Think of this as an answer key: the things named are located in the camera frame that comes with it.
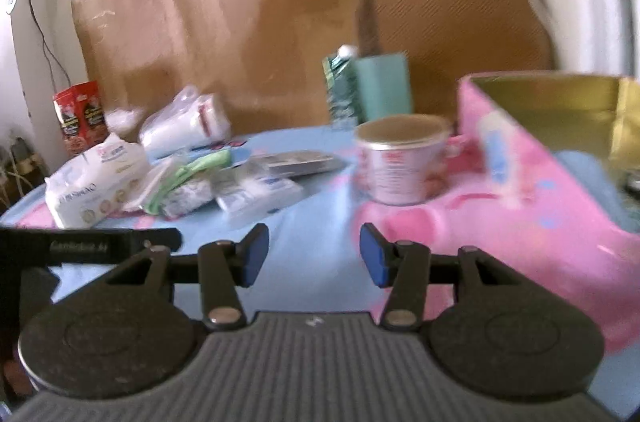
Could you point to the teal paper box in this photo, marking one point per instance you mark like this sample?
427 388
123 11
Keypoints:
385 87

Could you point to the bag of white cotton balls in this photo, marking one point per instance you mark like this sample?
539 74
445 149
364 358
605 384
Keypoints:
190 197

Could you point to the plastic bag of cotton pads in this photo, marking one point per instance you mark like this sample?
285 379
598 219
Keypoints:
180 122

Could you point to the blue cloth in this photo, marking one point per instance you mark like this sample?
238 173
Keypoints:
585 182

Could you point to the pink printed cup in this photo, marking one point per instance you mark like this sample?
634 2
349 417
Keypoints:
400 167

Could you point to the green drink carton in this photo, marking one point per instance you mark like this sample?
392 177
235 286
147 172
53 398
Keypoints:
340 87

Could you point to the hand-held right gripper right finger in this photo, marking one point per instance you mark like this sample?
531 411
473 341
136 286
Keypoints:
372 257

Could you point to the brown woven chair back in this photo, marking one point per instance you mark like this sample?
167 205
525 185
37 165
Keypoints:
450 32

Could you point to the white wet wipes pack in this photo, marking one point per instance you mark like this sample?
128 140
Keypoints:
90 182

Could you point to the dark grey flat packet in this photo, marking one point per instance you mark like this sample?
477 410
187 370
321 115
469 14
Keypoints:
300 162

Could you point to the red snack box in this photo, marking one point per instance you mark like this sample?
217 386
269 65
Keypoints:
80 117

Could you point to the pink tin box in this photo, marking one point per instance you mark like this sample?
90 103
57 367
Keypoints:
550 212

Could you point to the green cloth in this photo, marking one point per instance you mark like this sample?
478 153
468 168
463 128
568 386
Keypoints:
207 161

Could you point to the blue printed tablecloth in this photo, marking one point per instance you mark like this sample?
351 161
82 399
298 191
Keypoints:
310 212

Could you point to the brown paper wall sheet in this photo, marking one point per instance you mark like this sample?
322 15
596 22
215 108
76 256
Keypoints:
225 2

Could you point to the clear plastic packet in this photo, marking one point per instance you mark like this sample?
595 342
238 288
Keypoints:
145 187

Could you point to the white crumpled plastic bag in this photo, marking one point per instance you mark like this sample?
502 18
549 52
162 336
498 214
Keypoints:
125 122

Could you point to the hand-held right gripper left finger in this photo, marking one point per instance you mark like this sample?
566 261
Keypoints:
255 259

